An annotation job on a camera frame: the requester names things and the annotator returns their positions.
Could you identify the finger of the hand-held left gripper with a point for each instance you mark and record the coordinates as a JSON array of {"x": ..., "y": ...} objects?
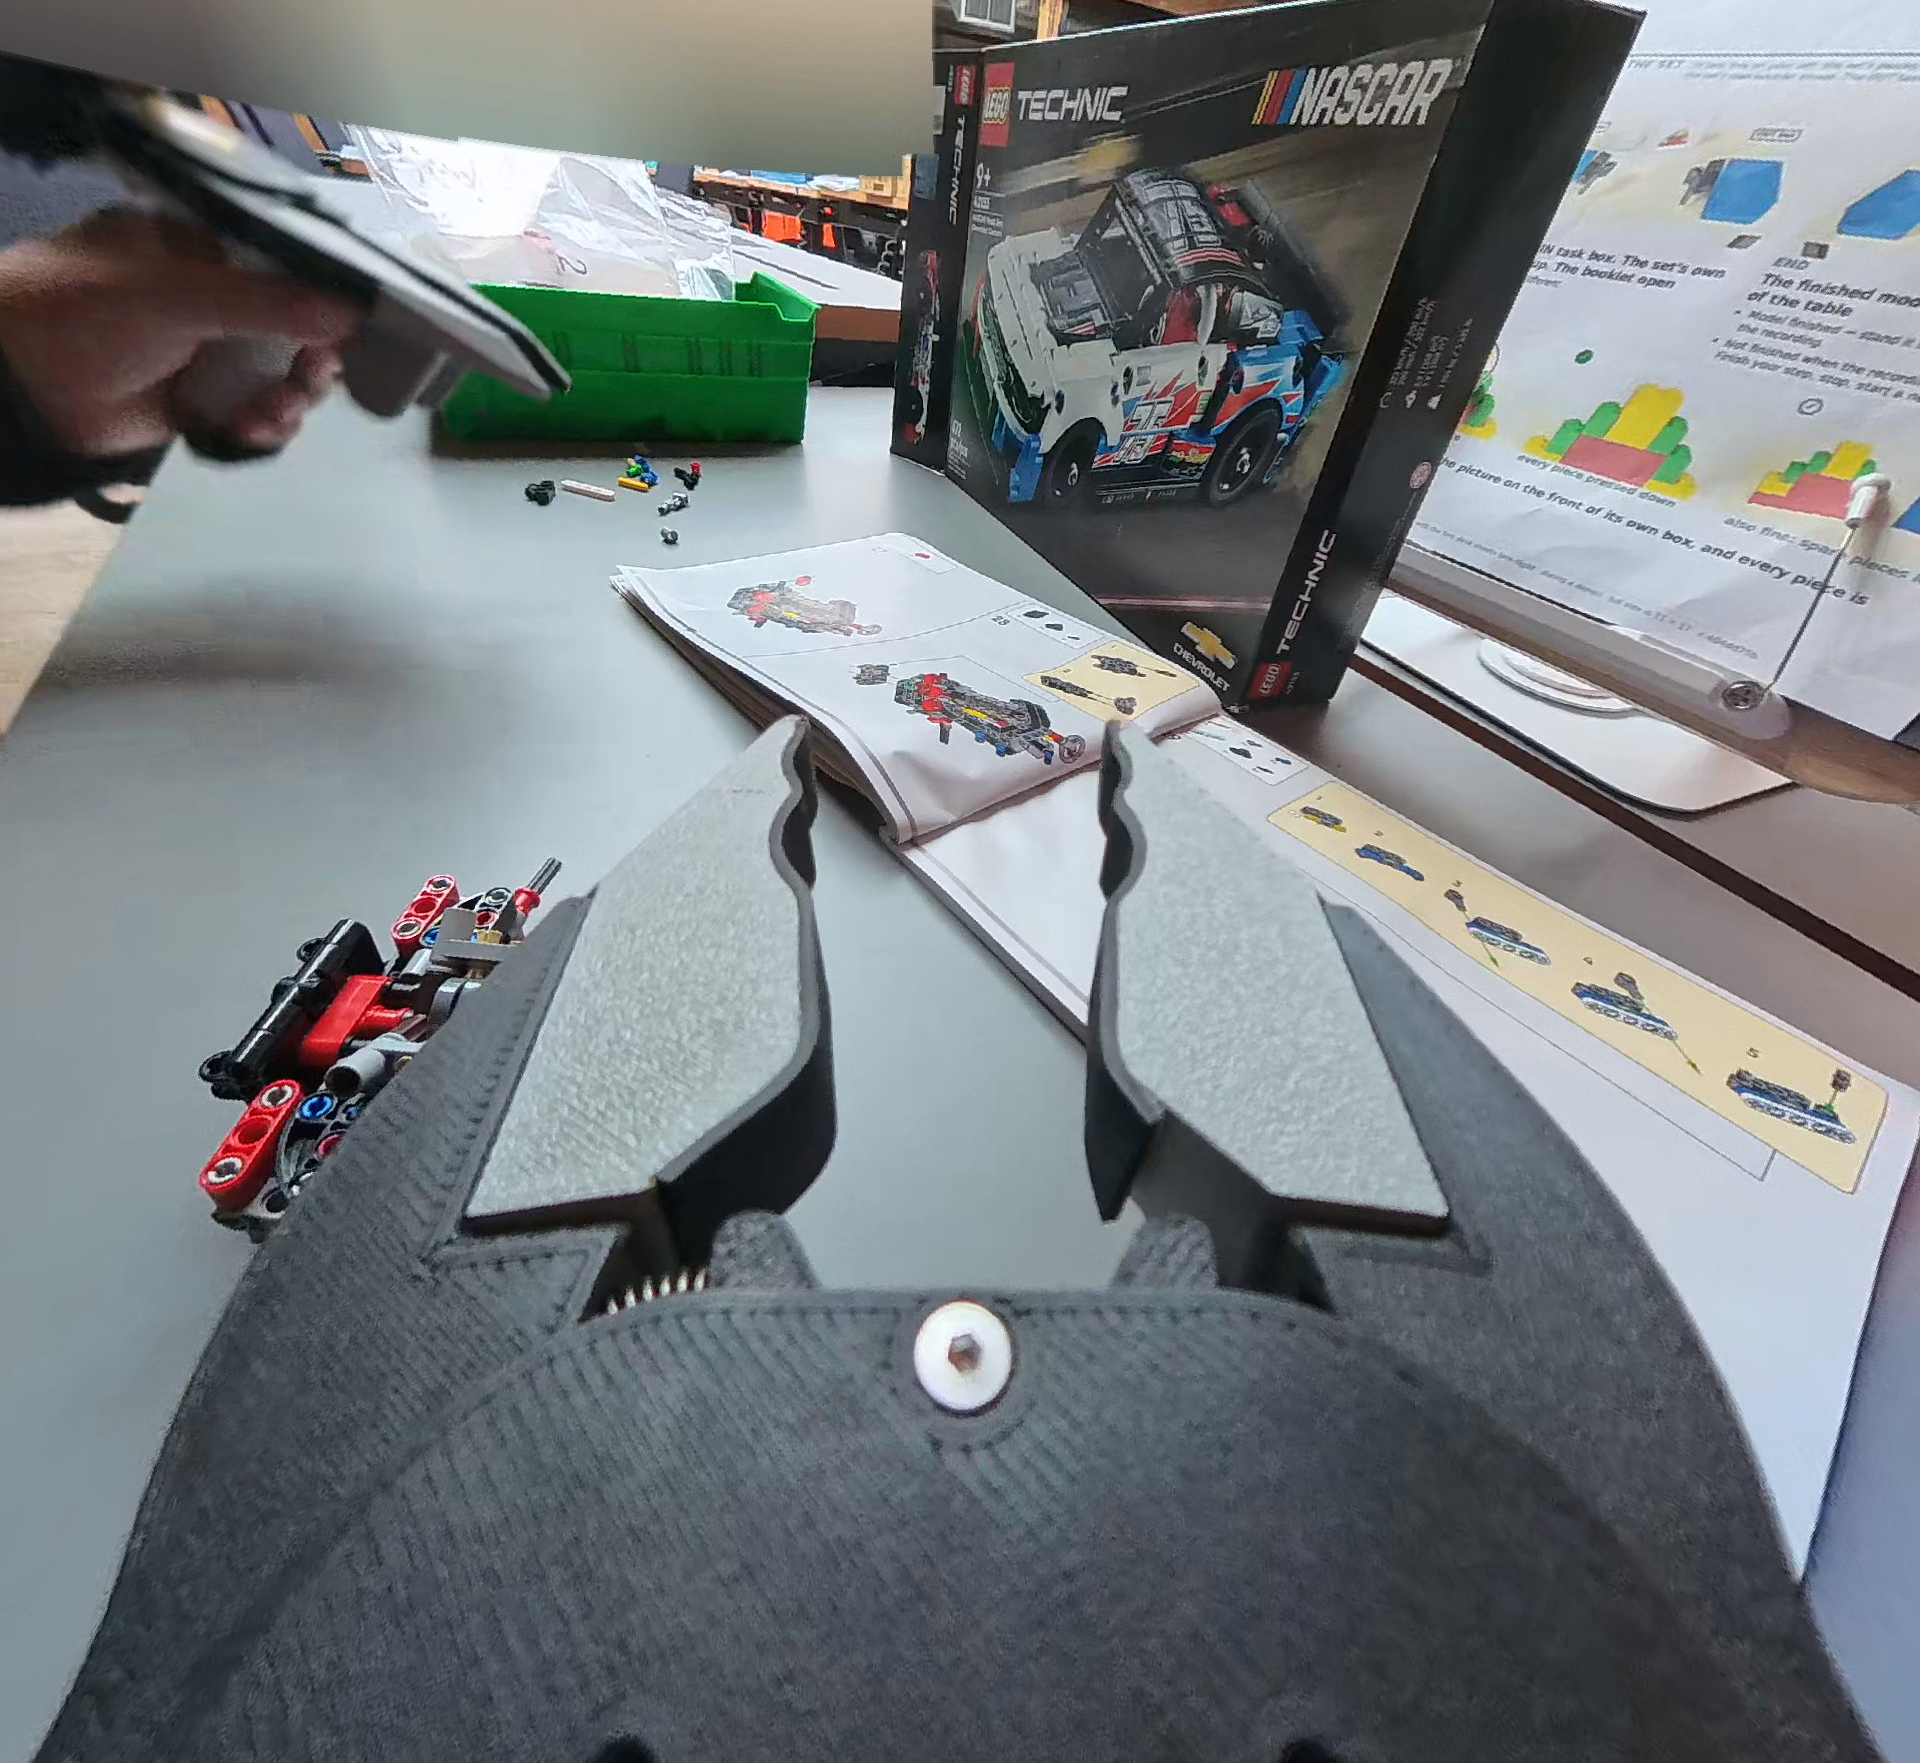
[
  {"x": 404, "y": 285},
  {"x": 412, "y": 361}
]

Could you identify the lego set box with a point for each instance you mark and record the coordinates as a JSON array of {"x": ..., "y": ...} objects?
[{"x": 1230, "y": 337}]

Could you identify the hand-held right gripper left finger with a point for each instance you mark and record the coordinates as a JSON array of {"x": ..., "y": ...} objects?
[{"x": 660, "y": 1030}]

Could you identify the computer monitor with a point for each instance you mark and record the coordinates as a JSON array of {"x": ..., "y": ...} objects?
[{"x": 1695, "y": 262}]

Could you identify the green plastic bin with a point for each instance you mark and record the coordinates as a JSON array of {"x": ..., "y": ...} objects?
[{"x": 642, "y": 368}]

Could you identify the partly built lego car model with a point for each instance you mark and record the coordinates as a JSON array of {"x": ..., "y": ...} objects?
[{"x": 338, "y": 1030}]

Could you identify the person's left hand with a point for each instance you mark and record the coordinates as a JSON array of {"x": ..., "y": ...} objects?
[{"x": 150, "y": 324}]

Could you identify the open lego instruction booklet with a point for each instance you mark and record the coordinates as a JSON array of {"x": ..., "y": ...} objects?
[{"x": 1500, "y": 1044}]

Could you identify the clear plastic bags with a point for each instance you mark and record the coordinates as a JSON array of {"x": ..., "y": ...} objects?
[{"x": 584, "y": 217}]

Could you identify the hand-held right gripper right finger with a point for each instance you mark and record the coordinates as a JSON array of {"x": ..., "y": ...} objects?
[{"x": 1260, "y": 1044}]

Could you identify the white monitor stand base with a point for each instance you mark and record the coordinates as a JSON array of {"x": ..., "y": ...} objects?
[{"x": 1648, "y": 744}]

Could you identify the scattered small lego pieces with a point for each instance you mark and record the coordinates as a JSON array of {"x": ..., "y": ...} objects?
[{"x": 638, "y": 471}]

